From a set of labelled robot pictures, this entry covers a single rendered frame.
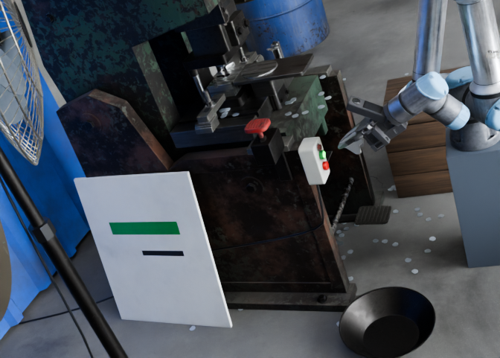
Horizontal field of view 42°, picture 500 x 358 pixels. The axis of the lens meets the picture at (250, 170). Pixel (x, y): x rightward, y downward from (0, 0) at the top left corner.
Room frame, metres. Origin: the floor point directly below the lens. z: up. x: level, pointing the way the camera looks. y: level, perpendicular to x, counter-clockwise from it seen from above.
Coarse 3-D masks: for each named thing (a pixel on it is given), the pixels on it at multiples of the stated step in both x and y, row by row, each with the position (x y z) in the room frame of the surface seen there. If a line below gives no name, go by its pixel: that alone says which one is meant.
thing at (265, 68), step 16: (256, 64) 2.08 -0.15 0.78; (272, 64) 2.02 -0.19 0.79; (288, 64) 1.98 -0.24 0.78; (304, 64) 1.93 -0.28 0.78; (240, 80) 2.00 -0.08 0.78; (256, 80) 1.96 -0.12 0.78; (272, 80) 1.97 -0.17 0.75; (256, 96) 2.00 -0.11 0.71; (272, 96) 1.97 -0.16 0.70; (288, 96) 2.03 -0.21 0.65
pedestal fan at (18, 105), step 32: (0, 0) 1.32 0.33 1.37; (0, 32) 1.46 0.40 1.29; (0, 64) 1.20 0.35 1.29; (32, 64) 1.36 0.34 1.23; (0, 96) 1.17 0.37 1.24; (32, 96) 1.29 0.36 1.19; (0, 128) 1.23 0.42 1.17; (32, 128) 1.26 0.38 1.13; (0, 160) 1.40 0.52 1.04; (32, 160) 1.35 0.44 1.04; (32, 224) 1.41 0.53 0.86; (64, 256) 1.41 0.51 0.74; (96, 320) 1.40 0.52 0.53
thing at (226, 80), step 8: (240, 64) 2.14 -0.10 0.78; (224, 72) 2.13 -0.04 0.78; (232, 72) 2.10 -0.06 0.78; (224, 80) 2.05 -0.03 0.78; (232, 80) 2.03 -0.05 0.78; (208, 88) 2.05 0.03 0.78; (216, 88) 2.04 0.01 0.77; (224, 88) 2.02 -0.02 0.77; (232, 88) 2.01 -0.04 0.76; (240, 88) 2.05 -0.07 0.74
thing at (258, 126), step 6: (252, 120) 1.73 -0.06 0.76; (258, 120) 1.71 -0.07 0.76; (264, 120) 1.70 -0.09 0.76; (246, 126) 1.70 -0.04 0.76; (252, 126) 1.69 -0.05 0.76; (258, 126) 1.67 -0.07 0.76; (264, 126) 1.66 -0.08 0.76; (246, 132) 1.68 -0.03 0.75; (252, 132) 1.67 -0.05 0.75; (258, 132) 1.69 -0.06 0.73
